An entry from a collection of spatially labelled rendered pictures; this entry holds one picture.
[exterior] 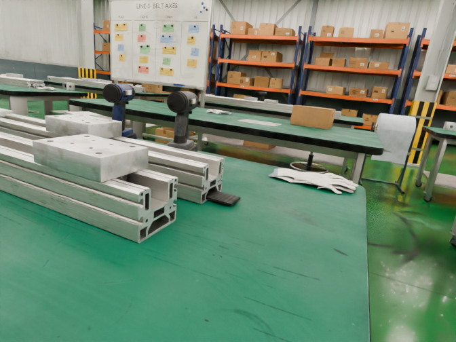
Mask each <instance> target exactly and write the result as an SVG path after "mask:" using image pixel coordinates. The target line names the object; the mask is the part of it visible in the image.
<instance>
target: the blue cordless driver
mask: <svg viewBox="0 0 456 342"><path fill-rule="evenodd" d="M102 94H103V96H104V99H105V100H106V101H108V102H112V103H114V105H113V112H112V120H115V121H122V137H126V138H132V139H135V140H137V135H136V134H135V133H133V129H132V128H125V121H126V105H128V104H129V102H128V101H131V100H132V99H133V98H134V97H135V90H134V88H133V87H132V86H131V85H128V84H124V83H110V84H107V85H106V86H105V87H104V88H103V91H102Z"/></svg>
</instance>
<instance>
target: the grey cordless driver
mask: <svg viewBox="0 0 456 342"><path fill-rule="evenodd" d="M198 102H199V101H198V98H197V96H196V95H195V94H194V93H193V92H188V91H177V92H173V93H171V94H170V95H169V96H168V98H167V106H168V108H169V109H170V110H171V111H172V112H175V113H176V117H175V125H174V140H173V141H171V142H169V143H168V147H174V148H177V149H184V150H188V151H193V152H197V146H195V145H194V141H193V140H187V130H188V122H189V114H192V110H193V109H194V108H196V107H197V105H198Z"/></svg>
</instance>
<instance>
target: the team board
mask: <svg viewBox="0 0 456 342"><path fill-rule="evenodd" d="M212 5H213V0H109V13H110V58H111V80H114V83H118V81H128V82H135V83H147V84H154V85H161V86H172V87H178V88H190V89H196V90H201V98H200V108H203V109H204V105H205V95H206V87H207V77H208V59H209V50H210V32H211V23H212ZM142 136H146V137H149V138H156V139H160V140H166V141H170V142H171V141H173V140H174V139H172V138H166V137H162V136H155V135H151V134H145V133H142Z"/></svg>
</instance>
